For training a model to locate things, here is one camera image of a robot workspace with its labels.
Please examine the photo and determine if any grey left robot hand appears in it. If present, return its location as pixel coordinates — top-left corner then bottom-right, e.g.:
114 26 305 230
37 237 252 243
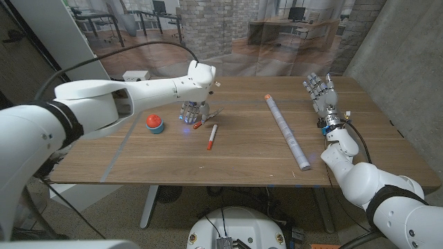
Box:
178 100 211 125

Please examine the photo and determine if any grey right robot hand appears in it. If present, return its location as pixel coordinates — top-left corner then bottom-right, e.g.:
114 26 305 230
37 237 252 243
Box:
302 72 343 129

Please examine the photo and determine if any red handled knife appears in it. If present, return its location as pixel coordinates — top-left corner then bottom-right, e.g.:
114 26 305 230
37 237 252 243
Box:
192 107 225 130

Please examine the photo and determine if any white marker with orange cap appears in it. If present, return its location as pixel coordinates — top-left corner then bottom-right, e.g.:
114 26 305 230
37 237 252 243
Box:
206 124 219 151

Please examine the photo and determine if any red and teal ball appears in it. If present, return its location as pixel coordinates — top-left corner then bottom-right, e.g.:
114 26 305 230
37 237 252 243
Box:
145 113 165 135

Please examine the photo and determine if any plastic wrap roll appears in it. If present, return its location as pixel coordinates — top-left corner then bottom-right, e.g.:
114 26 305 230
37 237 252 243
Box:
264 93 311 172

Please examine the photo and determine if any white power strip box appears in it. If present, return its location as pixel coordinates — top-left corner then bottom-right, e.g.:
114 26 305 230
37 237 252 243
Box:
122 70 152 82

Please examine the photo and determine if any printed office backdrop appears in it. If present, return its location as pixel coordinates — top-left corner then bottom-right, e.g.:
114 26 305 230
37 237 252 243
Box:
65 0 387 77

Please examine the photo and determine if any grey table leg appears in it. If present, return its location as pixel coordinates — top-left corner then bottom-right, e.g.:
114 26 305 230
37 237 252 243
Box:
139 185 159 230
313 186 336 234

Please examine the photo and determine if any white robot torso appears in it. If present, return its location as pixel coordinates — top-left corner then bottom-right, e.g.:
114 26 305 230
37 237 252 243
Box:
186 206 287 249

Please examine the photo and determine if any white partition panel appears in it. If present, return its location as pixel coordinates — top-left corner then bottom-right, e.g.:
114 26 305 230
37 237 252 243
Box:
10 0 111 84

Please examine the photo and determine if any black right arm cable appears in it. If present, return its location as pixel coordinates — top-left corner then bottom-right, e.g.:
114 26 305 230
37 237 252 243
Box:
342 120 373 164

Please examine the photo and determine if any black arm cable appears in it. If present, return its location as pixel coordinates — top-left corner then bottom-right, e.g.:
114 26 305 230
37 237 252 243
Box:
34 41 200 101
342 120 373 164

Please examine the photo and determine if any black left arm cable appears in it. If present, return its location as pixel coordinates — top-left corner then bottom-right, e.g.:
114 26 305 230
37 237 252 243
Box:
34 41 200 101

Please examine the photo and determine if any black door handle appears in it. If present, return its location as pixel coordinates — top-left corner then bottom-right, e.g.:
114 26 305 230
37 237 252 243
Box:
2 29 25 44

